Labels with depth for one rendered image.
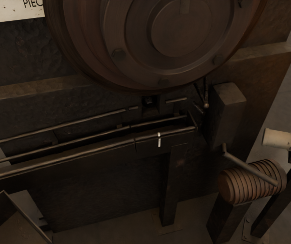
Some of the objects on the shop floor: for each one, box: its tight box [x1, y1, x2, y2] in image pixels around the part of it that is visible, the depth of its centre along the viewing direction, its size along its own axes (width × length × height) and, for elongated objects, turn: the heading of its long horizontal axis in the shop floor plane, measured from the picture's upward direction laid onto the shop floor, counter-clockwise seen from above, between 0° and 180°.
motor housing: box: [206, 159, 287, 244], centre depth 118 cm, size 13×22×54 cm, turn 105°
